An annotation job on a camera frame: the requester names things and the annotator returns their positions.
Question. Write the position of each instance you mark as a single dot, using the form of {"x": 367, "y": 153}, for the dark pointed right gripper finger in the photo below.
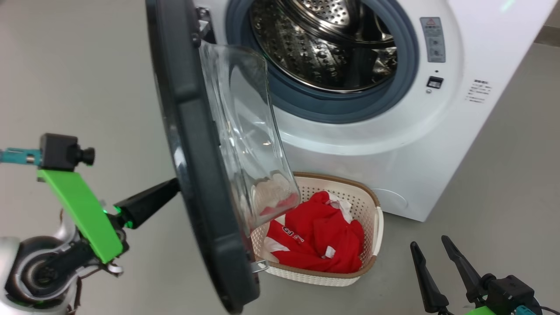
{"x": 431, "y": 284}
{"x": 466, "y": 271}

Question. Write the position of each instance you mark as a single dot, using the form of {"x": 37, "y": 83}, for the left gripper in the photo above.
{"x": 117, "y": 223}

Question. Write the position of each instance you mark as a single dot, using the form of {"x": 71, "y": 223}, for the black round glass washer door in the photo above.
{"x": 205, "y": 175}

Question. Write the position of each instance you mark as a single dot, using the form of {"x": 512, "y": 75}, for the red jersey garment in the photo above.
{"x": 323, "y": 236}

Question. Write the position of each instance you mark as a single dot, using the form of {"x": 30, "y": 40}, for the cream perforated laundry basket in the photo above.
{"x": 369, "y": 227}

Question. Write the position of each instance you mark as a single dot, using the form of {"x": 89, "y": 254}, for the white front-load washing machine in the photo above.
{"x": 437, "y": 131}

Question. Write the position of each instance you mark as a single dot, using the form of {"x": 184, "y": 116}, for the grey warning sticker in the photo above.
{"x": 433, "y": 39}

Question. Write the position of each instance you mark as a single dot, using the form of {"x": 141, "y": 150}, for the green right camera bracket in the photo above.
{"x": 481, "y": 311}

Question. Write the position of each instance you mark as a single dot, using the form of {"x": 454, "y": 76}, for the green camera bracket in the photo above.
{"x": 83, "y": 210}
{"x": 481, "y": 311}

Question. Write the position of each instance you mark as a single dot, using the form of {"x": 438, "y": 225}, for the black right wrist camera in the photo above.
{"x": 509, "y": 293}

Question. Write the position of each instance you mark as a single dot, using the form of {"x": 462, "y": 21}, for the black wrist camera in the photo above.
{"x": 59, "y": 151}
{"x": 509, "y": 293}

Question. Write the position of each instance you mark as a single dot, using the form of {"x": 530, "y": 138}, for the green left camera bracket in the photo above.
{"x": 83, "y": 210}

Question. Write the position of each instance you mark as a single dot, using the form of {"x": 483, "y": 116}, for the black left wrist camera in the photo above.
{"x": 59, "y": 151}

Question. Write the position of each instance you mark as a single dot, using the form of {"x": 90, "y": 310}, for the grey wall baseboard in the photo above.
{"x": 549, "y": 37}

